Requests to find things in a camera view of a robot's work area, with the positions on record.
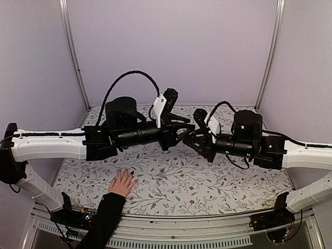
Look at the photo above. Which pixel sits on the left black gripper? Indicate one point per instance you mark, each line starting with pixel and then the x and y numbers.
pixel 169 129

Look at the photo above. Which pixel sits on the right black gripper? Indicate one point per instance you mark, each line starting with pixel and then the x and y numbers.
pixel 205 150

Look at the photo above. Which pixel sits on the black sleeved forearm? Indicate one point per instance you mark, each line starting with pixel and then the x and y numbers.
pixel 105 222

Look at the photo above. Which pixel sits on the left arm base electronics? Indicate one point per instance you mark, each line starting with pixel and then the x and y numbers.
pixel 71 218

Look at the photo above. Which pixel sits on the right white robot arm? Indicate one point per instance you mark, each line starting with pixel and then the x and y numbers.
pixel 265 149

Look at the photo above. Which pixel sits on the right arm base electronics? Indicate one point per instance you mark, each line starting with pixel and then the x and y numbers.
pixel 279 216

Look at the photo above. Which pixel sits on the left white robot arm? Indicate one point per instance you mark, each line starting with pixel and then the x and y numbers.
pixel 123 127

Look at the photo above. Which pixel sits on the person's bare hand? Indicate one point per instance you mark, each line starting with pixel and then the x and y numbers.
pixel 123 183

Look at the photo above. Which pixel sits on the floral patterned table mat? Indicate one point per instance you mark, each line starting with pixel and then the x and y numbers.
pixel 176 182

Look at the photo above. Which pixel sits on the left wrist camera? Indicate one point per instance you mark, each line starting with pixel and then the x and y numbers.
pixel 163 105

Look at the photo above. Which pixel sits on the metal table front rail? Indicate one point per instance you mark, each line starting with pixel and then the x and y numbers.
pixel 216 231

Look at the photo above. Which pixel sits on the right aluminium frame post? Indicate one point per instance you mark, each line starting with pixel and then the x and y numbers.
pixel 277 26

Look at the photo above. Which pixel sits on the aluminium frame post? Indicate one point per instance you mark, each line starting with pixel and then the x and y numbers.
pixel 277 26
pixel 72 51

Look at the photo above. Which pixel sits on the left aluminium frame post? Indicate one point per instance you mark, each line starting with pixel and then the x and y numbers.
pixel 72 51

